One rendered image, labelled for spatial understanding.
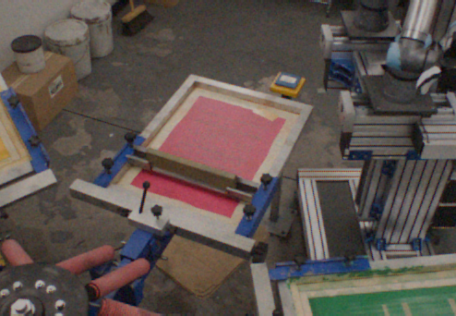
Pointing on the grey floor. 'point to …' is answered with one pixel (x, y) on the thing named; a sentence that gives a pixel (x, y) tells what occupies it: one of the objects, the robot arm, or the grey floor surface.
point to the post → (281, 182)
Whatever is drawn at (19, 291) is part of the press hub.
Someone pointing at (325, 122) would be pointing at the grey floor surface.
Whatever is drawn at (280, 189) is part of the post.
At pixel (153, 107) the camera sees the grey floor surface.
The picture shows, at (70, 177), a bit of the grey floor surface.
